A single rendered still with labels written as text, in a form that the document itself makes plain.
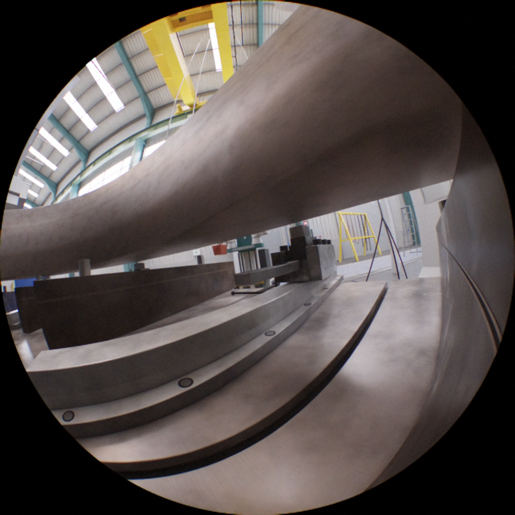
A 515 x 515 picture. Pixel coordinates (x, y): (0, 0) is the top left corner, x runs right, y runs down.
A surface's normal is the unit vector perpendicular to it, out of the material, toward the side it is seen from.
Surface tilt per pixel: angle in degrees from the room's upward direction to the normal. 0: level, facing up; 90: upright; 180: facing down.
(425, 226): 90
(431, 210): 90
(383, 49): 90
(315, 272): 90
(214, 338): 71
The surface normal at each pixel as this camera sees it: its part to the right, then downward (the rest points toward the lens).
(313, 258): -0.64, 0.08
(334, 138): -0.82, 0.11
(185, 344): 0.66, -0.44
